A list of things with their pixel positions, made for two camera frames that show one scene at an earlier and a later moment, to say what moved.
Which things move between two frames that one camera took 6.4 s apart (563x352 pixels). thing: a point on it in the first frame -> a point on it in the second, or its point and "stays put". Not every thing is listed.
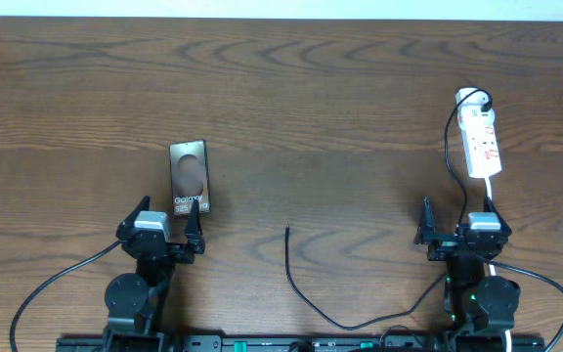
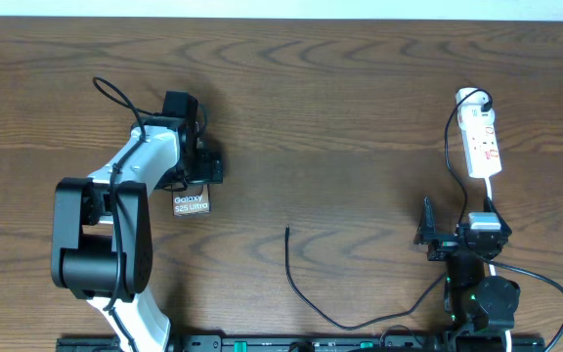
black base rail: (301, 343) stays put
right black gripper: (426, 235) stays put
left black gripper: (195, 242) -> (211, 170)
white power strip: (478, 136) stays put
